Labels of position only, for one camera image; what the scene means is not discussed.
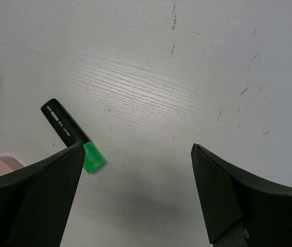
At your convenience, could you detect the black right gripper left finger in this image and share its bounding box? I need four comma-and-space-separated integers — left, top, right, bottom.
0, 144, 85, 246

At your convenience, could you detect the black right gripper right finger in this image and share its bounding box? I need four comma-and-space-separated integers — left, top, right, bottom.
191, 144, 292, 246

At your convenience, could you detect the green cap black highlighter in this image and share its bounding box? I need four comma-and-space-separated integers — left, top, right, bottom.
41, 98, 106, 174

